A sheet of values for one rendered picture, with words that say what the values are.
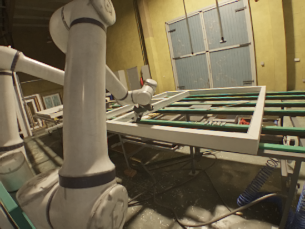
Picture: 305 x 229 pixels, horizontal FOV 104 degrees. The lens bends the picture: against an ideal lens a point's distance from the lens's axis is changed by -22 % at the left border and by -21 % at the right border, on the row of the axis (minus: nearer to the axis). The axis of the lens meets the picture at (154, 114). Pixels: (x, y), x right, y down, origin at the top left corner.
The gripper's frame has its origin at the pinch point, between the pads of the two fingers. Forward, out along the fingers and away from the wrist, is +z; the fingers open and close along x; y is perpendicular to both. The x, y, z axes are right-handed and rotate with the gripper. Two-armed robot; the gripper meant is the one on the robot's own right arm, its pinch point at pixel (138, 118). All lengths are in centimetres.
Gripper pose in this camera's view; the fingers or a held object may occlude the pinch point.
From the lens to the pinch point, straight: 120.0
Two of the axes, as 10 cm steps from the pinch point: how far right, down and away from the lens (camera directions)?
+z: -3.5, 7.6, 5.5
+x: -6.4, 2.4, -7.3
